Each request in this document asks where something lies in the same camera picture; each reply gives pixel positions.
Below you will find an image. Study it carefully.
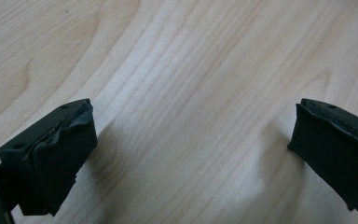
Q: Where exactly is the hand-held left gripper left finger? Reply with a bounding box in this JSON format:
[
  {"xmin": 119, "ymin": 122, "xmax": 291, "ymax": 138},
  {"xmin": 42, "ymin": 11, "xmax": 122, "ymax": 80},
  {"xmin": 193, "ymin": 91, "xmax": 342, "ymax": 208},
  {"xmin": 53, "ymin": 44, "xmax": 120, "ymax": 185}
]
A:
[{"xmin": 0, "ymin": 98, "xmax": 99, "ymax": 217}]

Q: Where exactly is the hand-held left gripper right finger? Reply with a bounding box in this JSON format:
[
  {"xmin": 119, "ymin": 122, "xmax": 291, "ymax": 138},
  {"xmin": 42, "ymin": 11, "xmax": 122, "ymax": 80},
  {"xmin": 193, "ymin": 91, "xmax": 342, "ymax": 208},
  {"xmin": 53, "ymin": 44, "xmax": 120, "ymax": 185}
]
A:
[{"xmin": 287, "ymin": 97, "xmax": 358, "ymax": 215}]

